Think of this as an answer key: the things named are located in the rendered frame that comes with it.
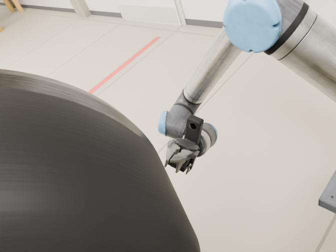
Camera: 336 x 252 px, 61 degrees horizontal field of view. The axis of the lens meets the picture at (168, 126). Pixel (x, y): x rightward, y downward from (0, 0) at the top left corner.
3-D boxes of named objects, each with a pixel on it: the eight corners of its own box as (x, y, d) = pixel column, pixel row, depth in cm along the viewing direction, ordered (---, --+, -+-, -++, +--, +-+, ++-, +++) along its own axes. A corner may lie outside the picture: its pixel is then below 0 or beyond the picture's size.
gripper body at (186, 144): (186, 175, 82) (198, 163, 93) (196, 150, 80) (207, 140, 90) (163, 164, 85) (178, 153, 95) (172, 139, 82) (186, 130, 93)
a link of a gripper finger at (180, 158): (174, 181, 74) (186, 169, 82) (181, 161, 72) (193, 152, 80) (163, 176, 75) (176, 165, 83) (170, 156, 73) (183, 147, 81)
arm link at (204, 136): (214, 135, 94) (188, 123, 97) (210, 138, 90) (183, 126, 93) (205, 158, 97) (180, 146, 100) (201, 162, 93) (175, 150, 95)
